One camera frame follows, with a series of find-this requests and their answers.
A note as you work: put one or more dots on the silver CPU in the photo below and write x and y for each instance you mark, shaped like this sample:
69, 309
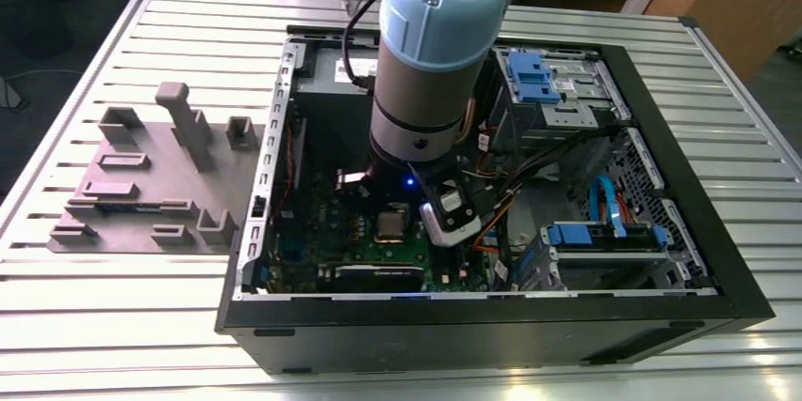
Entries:
391, 225

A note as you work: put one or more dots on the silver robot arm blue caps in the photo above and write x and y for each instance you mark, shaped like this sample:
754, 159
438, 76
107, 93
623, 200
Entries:
432, 67

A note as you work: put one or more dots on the CPU socket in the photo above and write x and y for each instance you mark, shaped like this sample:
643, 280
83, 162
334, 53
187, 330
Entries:
394, 240

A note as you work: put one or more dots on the grey power supply unit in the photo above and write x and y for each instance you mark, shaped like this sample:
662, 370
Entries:
326, 128

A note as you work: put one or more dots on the green motherboard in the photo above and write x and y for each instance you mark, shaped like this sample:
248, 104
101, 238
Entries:
342, 251

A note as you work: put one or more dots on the black RAM slot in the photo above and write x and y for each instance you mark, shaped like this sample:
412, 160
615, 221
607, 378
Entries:
460, 260
443, 262

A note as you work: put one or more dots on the black graphics card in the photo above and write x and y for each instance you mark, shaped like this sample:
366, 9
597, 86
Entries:
376, 279

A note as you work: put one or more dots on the blue VGA port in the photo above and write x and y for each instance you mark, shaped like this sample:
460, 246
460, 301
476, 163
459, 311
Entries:
263, 276

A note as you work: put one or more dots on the hard disk in blue carrier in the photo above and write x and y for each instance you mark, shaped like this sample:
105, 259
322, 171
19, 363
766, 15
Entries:
571, 235

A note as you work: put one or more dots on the blue plastic drive latch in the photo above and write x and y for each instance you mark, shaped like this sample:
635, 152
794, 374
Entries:
528, 67
539, 93

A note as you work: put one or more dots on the grey metal disk bay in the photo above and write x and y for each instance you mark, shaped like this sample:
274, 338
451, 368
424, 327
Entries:
607, 255
563, 119

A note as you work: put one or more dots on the black PC case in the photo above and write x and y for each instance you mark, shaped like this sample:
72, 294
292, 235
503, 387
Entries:
438, 326

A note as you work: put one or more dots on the grey parts rack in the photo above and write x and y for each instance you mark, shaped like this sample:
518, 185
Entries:
163, 185

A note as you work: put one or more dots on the RAM stick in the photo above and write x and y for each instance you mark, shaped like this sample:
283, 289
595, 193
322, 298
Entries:
135, 208

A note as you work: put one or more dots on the wooden cabinet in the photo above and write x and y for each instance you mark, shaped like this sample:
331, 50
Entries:
739, 6

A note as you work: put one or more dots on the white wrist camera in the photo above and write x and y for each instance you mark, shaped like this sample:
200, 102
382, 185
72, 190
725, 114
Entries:
351, 180
451, 227

